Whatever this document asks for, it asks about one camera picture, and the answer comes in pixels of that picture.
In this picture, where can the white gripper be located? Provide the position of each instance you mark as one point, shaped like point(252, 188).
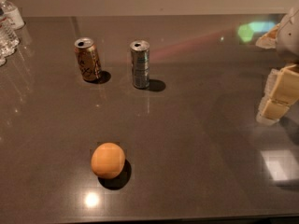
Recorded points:
point(289, 37)

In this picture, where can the silver redbull can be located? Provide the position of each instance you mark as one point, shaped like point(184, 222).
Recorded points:
point(140, 60)

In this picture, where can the gold soda can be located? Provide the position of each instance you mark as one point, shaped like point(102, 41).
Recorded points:
point(88, 59)

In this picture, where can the orange fruit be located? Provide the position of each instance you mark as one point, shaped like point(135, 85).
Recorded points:
point(108, 161)

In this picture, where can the clear water bottle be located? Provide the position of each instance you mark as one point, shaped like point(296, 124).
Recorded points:
point(8, 39)

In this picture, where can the white labelled plastic bottle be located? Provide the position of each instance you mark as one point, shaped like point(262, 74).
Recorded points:
point(13, 14)

